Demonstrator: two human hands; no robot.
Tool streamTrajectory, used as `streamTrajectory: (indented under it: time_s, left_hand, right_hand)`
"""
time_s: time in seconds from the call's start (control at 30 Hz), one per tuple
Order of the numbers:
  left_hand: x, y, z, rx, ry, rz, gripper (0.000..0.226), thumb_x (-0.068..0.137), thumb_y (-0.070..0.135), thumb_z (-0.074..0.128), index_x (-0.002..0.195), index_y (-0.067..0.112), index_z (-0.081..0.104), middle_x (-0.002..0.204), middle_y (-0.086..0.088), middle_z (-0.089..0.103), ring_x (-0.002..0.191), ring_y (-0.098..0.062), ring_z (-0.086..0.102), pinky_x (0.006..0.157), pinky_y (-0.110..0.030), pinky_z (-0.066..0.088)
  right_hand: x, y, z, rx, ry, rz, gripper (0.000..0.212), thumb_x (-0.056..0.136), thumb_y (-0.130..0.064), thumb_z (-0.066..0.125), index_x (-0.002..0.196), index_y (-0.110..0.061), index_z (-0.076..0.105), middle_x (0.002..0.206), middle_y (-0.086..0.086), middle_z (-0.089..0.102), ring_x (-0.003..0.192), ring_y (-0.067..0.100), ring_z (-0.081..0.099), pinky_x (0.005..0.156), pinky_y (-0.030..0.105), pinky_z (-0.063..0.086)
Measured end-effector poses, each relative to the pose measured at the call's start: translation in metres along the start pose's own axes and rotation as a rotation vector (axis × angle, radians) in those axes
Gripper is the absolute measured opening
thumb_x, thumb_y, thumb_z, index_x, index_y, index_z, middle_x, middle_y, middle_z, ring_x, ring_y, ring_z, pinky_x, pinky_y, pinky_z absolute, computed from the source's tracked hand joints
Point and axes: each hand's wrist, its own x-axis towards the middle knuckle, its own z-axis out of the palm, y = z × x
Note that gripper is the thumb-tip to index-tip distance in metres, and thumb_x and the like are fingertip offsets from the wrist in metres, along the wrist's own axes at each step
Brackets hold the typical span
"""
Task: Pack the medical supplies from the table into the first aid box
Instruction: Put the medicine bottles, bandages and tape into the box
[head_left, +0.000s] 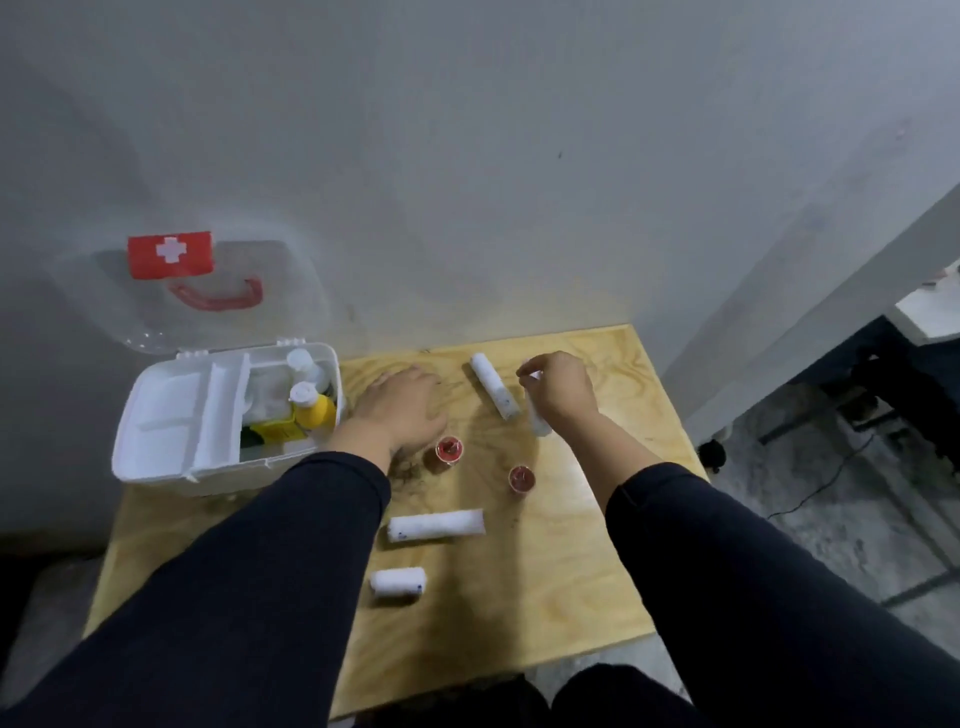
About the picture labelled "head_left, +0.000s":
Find person's left hand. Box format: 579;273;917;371
329;365;450;474

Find person's right hand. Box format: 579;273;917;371
515;350;601;440

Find medium white gauze roll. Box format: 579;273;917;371
524;371;555;438
386;509;487;544

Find long white gauze roll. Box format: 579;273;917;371
470;352;522;421

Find yellow bottle white cap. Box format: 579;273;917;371
288;380;337;436

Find white bottle green stripes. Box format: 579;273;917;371
286;347;328;395

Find green yellow medicine box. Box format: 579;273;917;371
239;419;305;460

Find short white gauze roll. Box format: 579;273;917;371
368;566;428;599

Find white first aid box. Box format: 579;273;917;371
48;228;346;496

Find person's left forearm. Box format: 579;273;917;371
0;442;393;728

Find person's right forearm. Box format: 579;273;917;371
558;412;960;728

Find person's dark clothing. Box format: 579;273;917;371
367;663;706;728

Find wooden table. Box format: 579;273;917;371
83;323;710;721

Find dark chair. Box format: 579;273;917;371
779;314;960;474

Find white desk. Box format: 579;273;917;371
884;258;960;346

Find black floor cable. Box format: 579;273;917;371
764;431;879;520

